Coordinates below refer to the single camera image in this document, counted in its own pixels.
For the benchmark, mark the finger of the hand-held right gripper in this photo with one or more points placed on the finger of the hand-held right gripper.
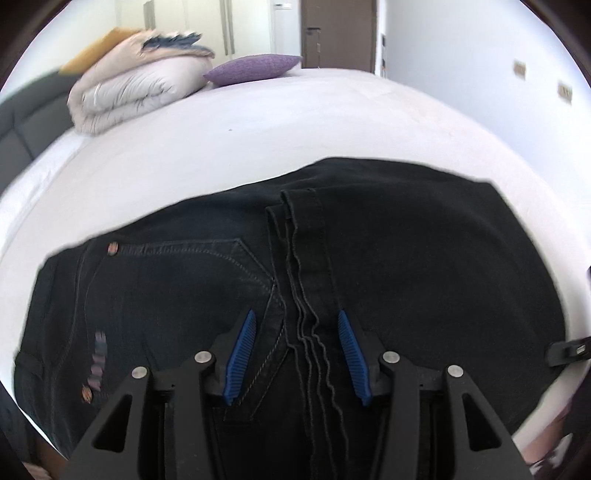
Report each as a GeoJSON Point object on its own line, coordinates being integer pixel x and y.
{"type": "Point", "coordinates": [565, 353]}

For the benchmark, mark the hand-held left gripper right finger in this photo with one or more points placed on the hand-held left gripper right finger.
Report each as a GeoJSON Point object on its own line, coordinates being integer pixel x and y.
{"type": "Point", "coordinates": [354, 355]}

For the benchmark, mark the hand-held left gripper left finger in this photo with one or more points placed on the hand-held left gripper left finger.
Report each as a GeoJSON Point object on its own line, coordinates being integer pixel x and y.
{"type": "Point", "coordinates": [240, 355]}

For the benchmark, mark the black denim pants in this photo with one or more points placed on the black denim pants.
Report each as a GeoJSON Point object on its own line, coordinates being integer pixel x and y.
{"type": "Point", "coordinates": [415, 254]}

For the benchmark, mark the bed with white sheet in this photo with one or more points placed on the bed with white sheet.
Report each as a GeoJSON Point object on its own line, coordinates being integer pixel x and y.
{"type": "Point", "coordinates": [323, 120]}

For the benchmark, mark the purple pillow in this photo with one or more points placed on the purple pillow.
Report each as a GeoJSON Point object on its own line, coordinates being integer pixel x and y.
{"type": "Point", "coordinates": [254, 69]}

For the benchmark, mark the folded beige duvet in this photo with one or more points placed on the folded beige duvet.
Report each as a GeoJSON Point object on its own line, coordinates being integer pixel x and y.
{"type": "Point", "coordinates": [129, 87]}

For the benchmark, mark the brown door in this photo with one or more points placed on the brown door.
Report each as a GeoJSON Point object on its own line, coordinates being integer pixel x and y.
{"type": "Point", "coordinates": [341, 37]}

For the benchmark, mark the grey upholstered headboard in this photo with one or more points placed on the grey upholstered headboard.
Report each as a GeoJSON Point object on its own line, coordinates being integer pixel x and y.
{"type": "Point", "coordinates": [18, 124]}

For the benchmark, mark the white wardrobe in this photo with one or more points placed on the white wardrobe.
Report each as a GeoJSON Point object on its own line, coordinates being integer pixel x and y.
{"type": "Point", "coordinates": [207, 23]}

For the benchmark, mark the yellow pillow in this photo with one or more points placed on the yellow pillow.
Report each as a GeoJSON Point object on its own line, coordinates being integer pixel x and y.
{"type": "Point", "coordinates": [92, 53]}

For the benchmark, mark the wall socket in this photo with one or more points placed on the wall socket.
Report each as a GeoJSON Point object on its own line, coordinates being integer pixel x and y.
{"type": "Point", "coordinates": [520, 68]}
{"type": "Point", "coordinates": [565, 92]}

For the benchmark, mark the white light switch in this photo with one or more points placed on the white light switch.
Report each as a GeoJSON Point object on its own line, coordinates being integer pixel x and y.
{"type": "Point", "coordinates": [283, 5]}

